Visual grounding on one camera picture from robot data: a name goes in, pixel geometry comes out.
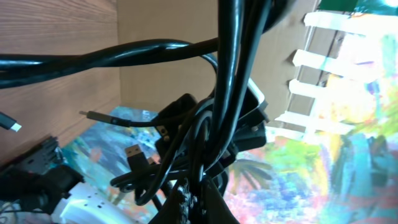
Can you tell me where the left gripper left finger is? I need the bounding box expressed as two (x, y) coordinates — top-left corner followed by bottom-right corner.
(149, 184), (192, 224)

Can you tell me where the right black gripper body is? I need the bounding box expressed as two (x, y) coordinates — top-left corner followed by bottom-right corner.
(154, 93), (267, 174)

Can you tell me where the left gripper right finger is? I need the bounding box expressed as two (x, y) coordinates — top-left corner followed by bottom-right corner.
(201, 176), (239, 224)

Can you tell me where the black cable bundle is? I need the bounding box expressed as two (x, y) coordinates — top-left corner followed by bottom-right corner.
(0, 0), (293, 207)

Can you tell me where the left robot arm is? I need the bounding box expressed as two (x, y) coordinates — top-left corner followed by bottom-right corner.
(1, 165), (237, 224)

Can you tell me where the colourful painted backdrop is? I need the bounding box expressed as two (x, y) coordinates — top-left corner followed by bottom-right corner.
(224, 1), (397, 223)

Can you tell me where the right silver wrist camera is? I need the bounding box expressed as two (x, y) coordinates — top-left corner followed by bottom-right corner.
(238, 78), (270, 126)

